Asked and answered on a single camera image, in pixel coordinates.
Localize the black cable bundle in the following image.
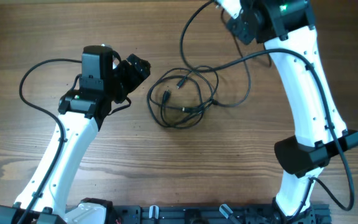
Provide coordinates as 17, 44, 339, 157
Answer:
146, 67, 220, 129

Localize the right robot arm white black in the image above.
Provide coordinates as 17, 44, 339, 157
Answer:
221, 0, 358, 223

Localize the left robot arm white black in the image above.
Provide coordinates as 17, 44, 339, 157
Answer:
0, 45, 150, 223

